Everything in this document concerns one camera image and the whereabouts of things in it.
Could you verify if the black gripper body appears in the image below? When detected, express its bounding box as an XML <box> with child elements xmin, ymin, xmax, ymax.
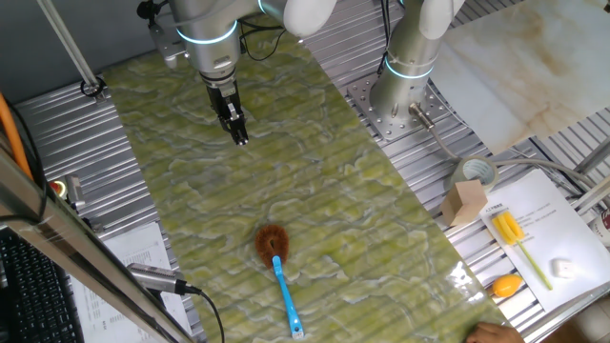
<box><xmin>205</xmin><ymin>78</ymin><xmax>242</xmax><ymax>121</ymax></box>

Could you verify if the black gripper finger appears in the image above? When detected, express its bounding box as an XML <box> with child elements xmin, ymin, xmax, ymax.
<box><xmin>223</xmin><ymin>102</ymin><xmax>250</xmax><ymax>147</ymax></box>
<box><xmin>217</xmin><ymin>111</ymin><xmax>234</xmax><ymax>137</ymax></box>

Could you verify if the blue-handled brown bristle brush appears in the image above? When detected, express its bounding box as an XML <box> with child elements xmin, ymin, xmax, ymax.
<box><xmin>254</xmin><ymin>224</ymin><xmax>306</xmax><ymax>340</ymax></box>

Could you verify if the yellow sponge brush green stem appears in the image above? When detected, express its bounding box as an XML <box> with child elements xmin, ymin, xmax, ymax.
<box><xmin>491</xmin><ymin>211</ymin><xmax>555</xmax><ymax>292</ymax></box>

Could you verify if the yellow lemon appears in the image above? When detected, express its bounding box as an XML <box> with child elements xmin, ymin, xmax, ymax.
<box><xmin>491</xmin><ymin>273</ymin><xmax>524</xmax><ymax>299</ymax></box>

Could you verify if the person's hand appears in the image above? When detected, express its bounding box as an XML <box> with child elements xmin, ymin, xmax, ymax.
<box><xmin>465</xmin><ymin>321</ymin><xmax>525</xmax><ymax>343</ymax></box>

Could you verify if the green marble pattern mat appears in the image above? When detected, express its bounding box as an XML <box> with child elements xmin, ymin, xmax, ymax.
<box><xmin>102</xmin><ymin>18</ymin><xmax>523</xmax><ymax>343</ymax></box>

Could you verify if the white paper with table print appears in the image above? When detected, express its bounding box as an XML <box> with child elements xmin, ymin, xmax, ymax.
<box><xmin>71</xmin><ymin>222</ymin><xmax>194</xmax><ymax>343</ymax></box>

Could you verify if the thin metal pole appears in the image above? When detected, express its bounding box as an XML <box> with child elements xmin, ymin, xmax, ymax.
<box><xmin>35</xmin><ymin>0</ymin><xmax>104</xmax><ymax>90</ymax></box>

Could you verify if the silver handheld device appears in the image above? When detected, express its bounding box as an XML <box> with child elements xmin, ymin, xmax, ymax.
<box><xmin>126</xmin><ymin>262</ymin><xmax>201</xmax><ymax>295</ymax></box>

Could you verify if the grey tape roll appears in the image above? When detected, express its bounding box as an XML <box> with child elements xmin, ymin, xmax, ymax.
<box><xmin>445</xmin><ymin>155</ymin><xmax>500</xmax><ymax>194</ymax></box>

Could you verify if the wooden block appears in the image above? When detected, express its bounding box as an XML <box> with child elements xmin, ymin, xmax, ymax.
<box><xmin>438</xmin><ymin>179</ymin><xmax>489</xmax><ymax>228</ymax></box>

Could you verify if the black keyboard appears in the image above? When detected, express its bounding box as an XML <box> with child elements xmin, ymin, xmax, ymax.
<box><xmin>0</xmin><ymin>228</ymin><xmax>86</xmax><ymax>343</ymax></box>

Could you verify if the beige marble board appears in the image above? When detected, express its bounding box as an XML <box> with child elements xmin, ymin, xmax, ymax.
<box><xmin>431</xmin><ymin>0</ymin><xmax>610</xmax><ymax>156</ymax></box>

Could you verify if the white paper with text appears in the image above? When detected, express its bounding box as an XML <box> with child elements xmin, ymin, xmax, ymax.
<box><xmin>478</xmin><ymin>169</ymin><xmax>610</xmax><ymax>313</ymax></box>

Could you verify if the small white case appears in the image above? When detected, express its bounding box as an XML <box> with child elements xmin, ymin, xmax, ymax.
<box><xmin>552</xmin><ymin>258</ymin><xmax>578</xmax><ymax>279</ymax></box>

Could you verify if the grey metal strut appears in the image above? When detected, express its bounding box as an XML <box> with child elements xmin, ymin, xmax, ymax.
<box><xmin>574</xmin><ymin>137</ymin><xmax>610</xmax><ymax>175</ymax></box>

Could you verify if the aluminium profile bar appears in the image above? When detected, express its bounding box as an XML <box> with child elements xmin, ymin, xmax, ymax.
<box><xmin>570</xmin><ymin>174</ymin><xmax>610</xmax><ymax>216</ymax></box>

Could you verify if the red and white can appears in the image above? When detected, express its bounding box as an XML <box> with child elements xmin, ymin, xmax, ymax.
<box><xmin>593</xmin><ymin>207</ymin><xmax>610</xmax><ymax>247</ymax></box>

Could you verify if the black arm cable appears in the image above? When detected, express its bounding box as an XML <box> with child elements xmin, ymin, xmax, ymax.
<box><xmin>236</xmin><ymin>17</ymin><xmax>287</xmax><ymax>63</ymax></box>

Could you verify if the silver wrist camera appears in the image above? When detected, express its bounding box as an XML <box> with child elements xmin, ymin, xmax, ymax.
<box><xmin>147</xmin><ymin>21</ymin><xmax>191</xmax><ymax>71</ymax></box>

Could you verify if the black cable ring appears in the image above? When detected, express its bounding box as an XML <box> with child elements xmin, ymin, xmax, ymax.
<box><xmin>79</xmin><ymin>75</ymin><xmax>107</xmax><ymax>99</ymax></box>

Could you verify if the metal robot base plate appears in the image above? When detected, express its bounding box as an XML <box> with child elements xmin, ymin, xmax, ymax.
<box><xmin>346</xmin><ymin>73</ymin><xmax>458</xmax><ymax>142</ymax></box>

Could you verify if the grey switch box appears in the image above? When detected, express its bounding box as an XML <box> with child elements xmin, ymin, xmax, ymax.
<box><xmin>64</xmin><ymin>174</ymin><xmax>86</xmax><ymax>211</ymax></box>

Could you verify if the red button with yellow ring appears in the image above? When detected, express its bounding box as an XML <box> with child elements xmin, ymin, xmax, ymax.
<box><xmin>49</xmin><ymin>179</ymin><xmax>70</xmax><ymax>200</ymax></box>

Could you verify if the black device cable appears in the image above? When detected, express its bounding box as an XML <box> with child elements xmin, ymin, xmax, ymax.
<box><xmin>183</xmin><ymin>284</ymin><xmax>226</xmax><ymax>343</ymax></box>

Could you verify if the black cable by frame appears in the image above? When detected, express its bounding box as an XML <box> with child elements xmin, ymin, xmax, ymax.
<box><xmin>8</xmin><ymin>102</ymin><xmax>49</xmax><ymax>225</ymax></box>

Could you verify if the metal frame beam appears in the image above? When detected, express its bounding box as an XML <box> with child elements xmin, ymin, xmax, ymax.
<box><xmin>0</xmin><ymin>135</ymin><xmax>196</xmax><ymax>343</ymax></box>

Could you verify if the grey base cable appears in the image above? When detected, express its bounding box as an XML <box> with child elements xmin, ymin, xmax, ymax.
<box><xmin>408</xmin><ymin>102</ymin><xmax>610</xmax><ymax>211</ymax></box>

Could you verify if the orange cable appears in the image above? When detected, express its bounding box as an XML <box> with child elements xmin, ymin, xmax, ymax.
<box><xmin>0</xmin><ymin>92</ymin><xmax>34</xmax><ymax>182</ymax></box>

